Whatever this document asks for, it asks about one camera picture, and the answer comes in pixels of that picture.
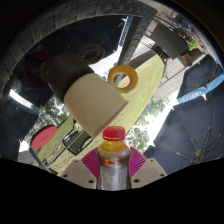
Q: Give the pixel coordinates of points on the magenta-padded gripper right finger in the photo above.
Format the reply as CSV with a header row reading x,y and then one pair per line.
x,y
148,171

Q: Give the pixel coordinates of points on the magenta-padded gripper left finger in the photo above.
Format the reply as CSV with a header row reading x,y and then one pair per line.
x,y
78,173

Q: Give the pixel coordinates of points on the red-capped clear drink bottle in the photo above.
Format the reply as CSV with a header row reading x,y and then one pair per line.
x,y
114,163

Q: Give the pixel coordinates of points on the blue-banded dark patio umbrella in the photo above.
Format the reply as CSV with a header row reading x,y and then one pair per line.
x,y
203,80

